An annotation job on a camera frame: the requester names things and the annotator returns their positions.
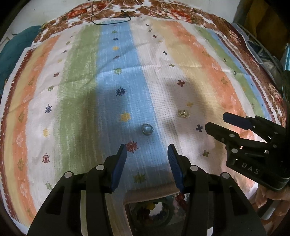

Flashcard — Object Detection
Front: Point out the black charging cable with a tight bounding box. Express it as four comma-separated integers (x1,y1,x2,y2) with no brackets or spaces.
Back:
90,0,146,26

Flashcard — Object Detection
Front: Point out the brown hanging garment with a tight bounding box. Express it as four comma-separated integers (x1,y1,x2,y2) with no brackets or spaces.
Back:
243,1,289,59

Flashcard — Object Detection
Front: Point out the striped colourful woven cloth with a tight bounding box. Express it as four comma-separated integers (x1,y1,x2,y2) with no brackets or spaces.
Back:
1,16,272,233

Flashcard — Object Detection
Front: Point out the metal clothes rack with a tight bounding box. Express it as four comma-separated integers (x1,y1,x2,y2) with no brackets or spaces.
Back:
231,23,283,77

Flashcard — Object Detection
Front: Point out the dark red bead bracelet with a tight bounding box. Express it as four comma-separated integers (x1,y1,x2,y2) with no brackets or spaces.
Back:
173,192,190,211

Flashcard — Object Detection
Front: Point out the yellow and black bead bracelet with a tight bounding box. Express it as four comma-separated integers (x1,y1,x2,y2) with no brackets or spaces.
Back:
138,202,159,220

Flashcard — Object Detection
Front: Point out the teal pillow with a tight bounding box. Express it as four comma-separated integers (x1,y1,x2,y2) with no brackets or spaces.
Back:
0,26,41,95

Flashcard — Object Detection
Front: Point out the green jade bangle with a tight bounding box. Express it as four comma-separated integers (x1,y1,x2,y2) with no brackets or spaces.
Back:
131,199,173,228

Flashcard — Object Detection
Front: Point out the silver metal tin box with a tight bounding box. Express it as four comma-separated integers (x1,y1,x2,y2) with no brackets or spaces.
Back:
106,187,189,235

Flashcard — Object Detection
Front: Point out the person's right hand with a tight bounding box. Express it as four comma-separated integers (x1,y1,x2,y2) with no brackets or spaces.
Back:
255,184,290,216

